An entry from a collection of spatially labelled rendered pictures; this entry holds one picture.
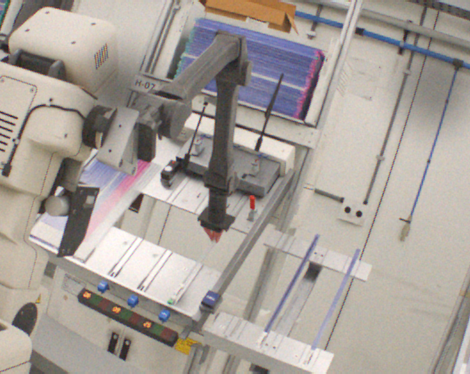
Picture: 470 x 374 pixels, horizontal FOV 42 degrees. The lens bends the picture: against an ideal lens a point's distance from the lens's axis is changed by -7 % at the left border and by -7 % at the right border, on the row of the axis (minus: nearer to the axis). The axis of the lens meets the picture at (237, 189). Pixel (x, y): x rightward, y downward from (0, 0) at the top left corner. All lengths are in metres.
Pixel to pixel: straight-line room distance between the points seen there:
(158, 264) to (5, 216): 0.83
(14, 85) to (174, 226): 2.85
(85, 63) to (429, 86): 2.77
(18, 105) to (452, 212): 2.86
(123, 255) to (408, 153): 2.10
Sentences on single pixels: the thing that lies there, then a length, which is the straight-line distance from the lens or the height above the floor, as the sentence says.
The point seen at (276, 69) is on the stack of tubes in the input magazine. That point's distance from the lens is 2.34.
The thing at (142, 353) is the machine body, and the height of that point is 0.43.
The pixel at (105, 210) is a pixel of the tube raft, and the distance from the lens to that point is 2.20.
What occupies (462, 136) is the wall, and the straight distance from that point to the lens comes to 3.75.
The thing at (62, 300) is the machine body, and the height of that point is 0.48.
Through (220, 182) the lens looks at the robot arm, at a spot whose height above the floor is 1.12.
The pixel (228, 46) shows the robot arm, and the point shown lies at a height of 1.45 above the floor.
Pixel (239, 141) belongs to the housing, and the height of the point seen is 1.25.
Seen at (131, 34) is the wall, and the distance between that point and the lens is 4.36.
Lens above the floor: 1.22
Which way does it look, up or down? 3 degrees down
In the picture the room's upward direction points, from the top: 19 degrees clockwise
